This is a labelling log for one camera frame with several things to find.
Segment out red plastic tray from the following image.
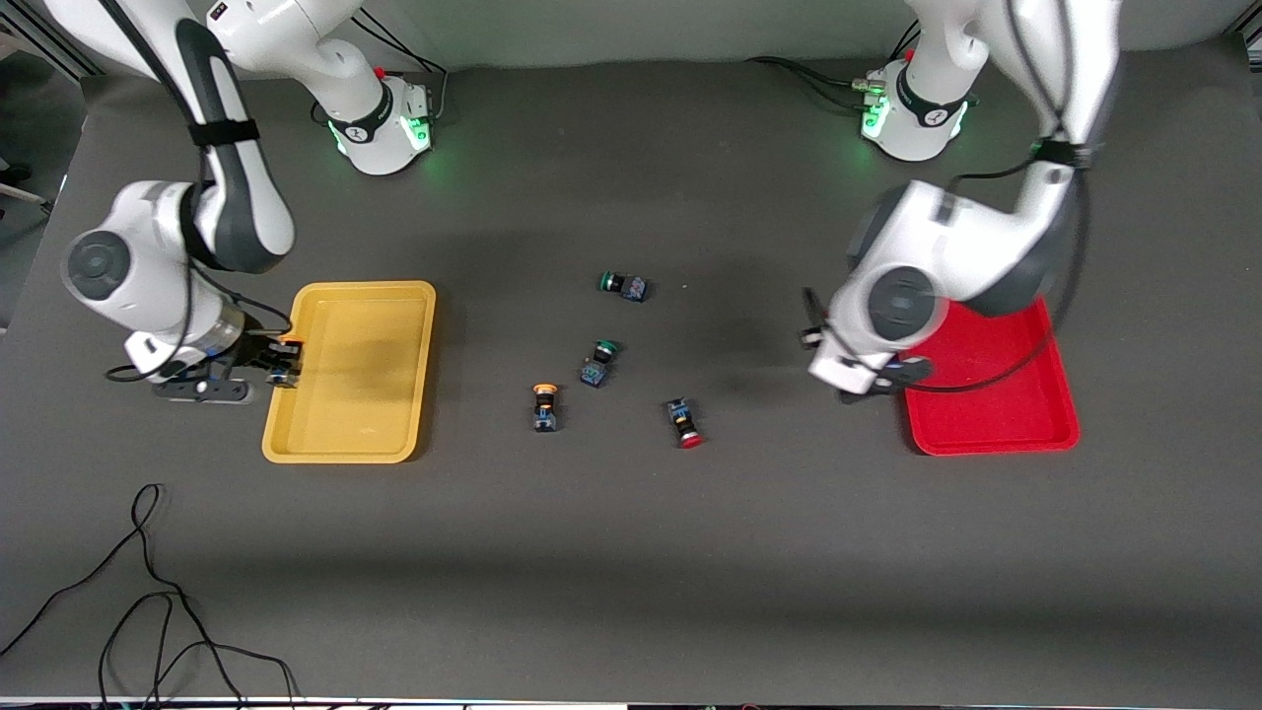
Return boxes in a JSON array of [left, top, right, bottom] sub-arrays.
[[902, 296, 1083, 458]]

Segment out red push button switch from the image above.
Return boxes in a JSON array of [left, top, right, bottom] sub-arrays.
[[665, 396, 706, 451]]

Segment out loose black table cable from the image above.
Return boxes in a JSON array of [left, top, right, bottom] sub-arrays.
[[0, 482, 300, 710]]

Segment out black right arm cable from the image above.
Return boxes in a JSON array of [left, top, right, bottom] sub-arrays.
[[97, 0, 295, 385]]

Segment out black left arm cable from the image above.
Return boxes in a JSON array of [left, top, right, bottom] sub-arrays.
[[902, 0, 1097, 395]]

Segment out yellow plastic tray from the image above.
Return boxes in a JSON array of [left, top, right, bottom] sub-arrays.
[[261, 280, 438, 465]]

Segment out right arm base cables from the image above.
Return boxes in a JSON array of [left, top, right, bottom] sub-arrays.
[[310, 10, 452, 131]]

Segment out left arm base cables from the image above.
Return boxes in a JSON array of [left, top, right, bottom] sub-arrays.
[[743, 20, 924, 112]]

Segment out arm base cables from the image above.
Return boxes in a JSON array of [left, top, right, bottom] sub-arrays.
[[310, 10, 452, 131], [743, 20, 924, 112]]

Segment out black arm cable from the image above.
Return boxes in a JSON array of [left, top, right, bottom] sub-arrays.
[[902, 0, 1097, 395], [97, 0, 295, 385]]

